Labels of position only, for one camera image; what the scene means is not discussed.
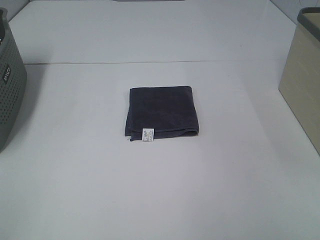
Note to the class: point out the dark navy towel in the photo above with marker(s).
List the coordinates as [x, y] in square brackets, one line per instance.
[168, 110]

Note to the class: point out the grey perforated plastic basket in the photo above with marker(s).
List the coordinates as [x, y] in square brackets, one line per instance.
[13, 79]

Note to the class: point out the beige basket with grey rim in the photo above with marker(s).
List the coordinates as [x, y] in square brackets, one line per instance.
[300, 80]

